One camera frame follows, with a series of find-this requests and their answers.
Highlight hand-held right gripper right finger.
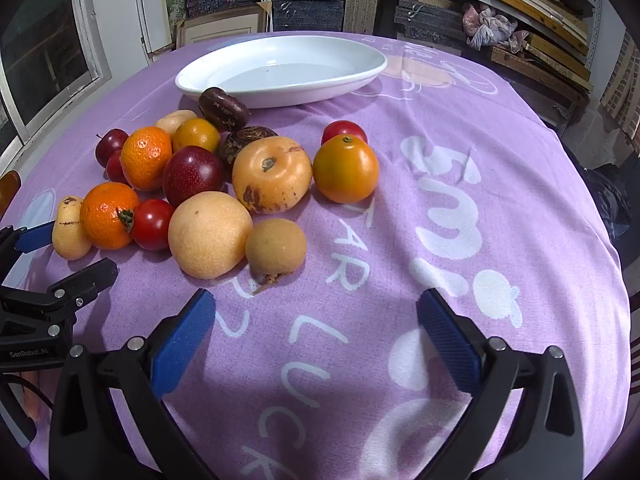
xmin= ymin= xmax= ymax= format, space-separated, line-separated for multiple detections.
xmin=416 ymin=288 xmax=587 ymax=480

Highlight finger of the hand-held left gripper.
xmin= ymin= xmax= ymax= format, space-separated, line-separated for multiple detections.
xmin=0 ymin=220 xmax=55 ymax=273
xmin=0 ymin=258 xmax=119 ymax=338

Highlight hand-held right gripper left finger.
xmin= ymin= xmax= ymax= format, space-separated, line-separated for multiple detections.
xmin=48 ymin=288 xmax=221 ymax=480

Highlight small yellow potato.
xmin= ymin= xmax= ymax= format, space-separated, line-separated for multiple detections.
xmin=51 ymin=196 xmax=94 ymax=261

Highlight orange mandarin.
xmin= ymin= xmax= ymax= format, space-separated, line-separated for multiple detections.
xmin=120 ymin=126 xmax=174 ymax=192
xmin=79 ymin=182 xmax=141 ymax=251

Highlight red tomato with green calyx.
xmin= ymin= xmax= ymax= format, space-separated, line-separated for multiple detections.
xmin=130 ymin=199 xmax=176 ymax=252

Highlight dark red cherry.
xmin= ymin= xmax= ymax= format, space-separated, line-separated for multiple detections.
xmin=95 ymin=128 xmax=130 ymax=168

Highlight small brown longan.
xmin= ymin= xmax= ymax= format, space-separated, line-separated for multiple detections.
xmin=244 ymin=218 xmax=308 ymax=293

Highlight large dark red plum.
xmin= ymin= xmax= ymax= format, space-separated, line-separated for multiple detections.
xmin=162 ymin=145 xmax=227 ymax=208

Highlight pale cream round fruit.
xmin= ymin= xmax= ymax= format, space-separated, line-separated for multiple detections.
xmin=154 ymin=109 xmax=199 ymax=137

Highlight large orange tomato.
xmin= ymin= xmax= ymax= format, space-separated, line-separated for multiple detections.
xmin=312 ymin=135 xmax=380 ymax=204

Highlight white oval plate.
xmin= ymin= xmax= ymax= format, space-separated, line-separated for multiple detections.
xmin=174 ymin=35 xmax=388 ymax=109

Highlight brown wooden chair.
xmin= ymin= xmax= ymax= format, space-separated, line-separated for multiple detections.
xmin=0 ymin=170 xmax=22 ymax=221

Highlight pale yellow round pear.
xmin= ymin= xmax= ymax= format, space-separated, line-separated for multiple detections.
xmin=167 ymin=191 xmax=254 ymax=280

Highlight purple printed tablecloth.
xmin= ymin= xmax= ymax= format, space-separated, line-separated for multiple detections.
xmin=0 ymin=30 xmax=632 ymax=480

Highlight small yellow tomato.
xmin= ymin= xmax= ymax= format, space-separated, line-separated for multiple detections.
xmin=172 ymin=117 xmax=221 ymax=154

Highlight yellow orange persimmon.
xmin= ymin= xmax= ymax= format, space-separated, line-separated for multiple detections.
xmin=231 ymin=136 xmax=314 ymax=215

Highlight dark brown chestnut lower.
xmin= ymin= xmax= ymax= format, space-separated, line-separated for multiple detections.
xmin=217 ymin=126 xmax=279 ymax=170

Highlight dark brown chestnut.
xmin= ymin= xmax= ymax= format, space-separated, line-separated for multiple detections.
xmin=217 ymin=126 xmax=279 ymax=170
xmin=198 ymin=87 xmax=251 ymax=132

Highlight white framed window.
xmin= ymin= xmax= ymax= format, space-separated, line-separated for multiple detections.
xmin=0 ymin=0 xmax=113 ymax=161

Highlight dark cloth pile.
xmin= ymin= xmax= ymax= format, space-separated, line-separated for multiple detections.
xmin=565 ymin=145 xmax=633 ymax=251

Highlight dark brown chestnut top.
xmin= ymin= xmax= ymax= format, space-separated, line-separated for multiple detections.
xmin=198 ymin=87 xmax=251 ymax=132

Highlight white leaning board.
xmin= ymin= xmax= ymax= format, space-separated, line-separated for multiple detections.
xmin=132 ymin=0 xmax=173 ymax=53

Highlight framed picture in cardboard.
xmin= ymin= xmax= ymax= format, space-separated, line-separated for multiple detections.
xmin=175 ymin=2 xmax=273 ymax=50

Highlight beige checkered curtain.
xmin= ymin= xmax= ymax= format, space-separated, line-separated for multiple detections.
xmin=600 ymin=30 xmax=640 ymax=151

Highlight plastic bag of cloth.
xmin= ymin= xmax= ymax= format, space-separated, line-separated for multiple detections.
xmin=461 ymin=2 xmax=530 ymax=52

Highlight dark boxes with ribbon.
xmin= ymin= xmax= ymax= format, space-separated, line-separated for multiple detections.
xmin=394 ymin=0 xmax=468 ymax=56

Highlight grey metal shelving unit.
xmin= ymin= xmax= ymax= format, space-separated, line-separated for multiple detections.
xmin=257 ymin=0 xmax=603 ymax=131

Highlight stack of yellow wooden frames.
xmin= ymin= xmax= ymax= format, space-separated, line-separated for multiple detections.
xmin=482 ymin=0 xmax=596 ymax=91

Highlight upright woven straw boxes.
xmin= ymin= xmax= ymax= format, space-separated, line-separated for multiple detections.
xmin=342 ymin=0 xmax=382 ymax=35

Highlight stack of dark grey boxes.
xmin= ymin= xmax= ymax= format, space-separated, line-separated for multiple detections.
xmin=271 ymin=0 xmax=346 ymax=32

